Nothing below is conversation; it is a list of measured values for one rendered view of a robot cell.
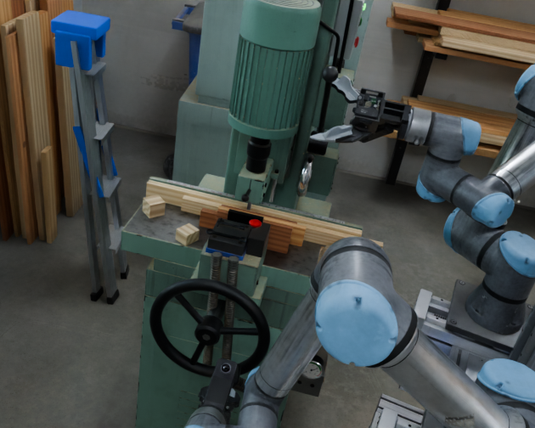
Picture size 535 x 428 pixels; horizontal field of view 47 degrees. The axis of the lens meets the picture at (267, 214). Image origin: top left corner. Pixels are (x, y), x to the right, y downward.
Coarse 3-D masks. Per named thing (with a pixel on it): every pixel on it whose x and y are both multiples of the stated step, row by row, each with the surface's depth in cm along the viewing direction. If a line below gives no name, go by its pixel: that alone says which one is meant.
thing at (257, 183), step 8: (272, 160) 166; (272, 168) 167; (240, 176) 156; (248, 176) 157; (256, 176) 158; (264, 176) 158; (240, 184) 158; (248, 184) 157; (256, 184) 157; (264, 184) 157; (240, 192) 159; (256, 192) 158; (264, 192) 162; (248, 200) 159; (256, 200) 159
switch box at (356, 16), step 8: (344, 0) 161; (360, 0) 161; (344, 8) 162; (352, 8) 162; (360, 8) 162; (336, 16) 164; (344, 16) 163; (352, 16) 163; (360, 16) 163; (336, 24) 165; (344, 24) 164; (352, 24) 164; (352, 32) 165; (352, 40) 166; (352, 48) 168; (344, 56) 169
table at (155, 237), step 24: (144, 216) 165; (168, 216) 167; (192, 216) 168; (144, 240) 158; (168, 240) 157; (192, 264) 158; (264, 264) 155; (288, 264) 156; (312, 264) 158; (264, 288) 152; (288, 288) 156
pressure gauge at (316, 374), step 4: (316, 356) 160; (312, 360) 159; (316, 360) 159; (320, 360) 160; (308, 364) 160; (312, 364) 159; (316, 364) 159; (320, 364) 159; (308, 368) 160; (312, 368) 160; (316, 368) 160; (320, 368) 159; (304, 372) 161; (308, 372) 161; (312, 372) 161; (316, 372) 160; (320, 372) 160; (304, 376) 162; (308, 376) 162; (312, 376) 161; (316, 376) 161; (320, 376) 160
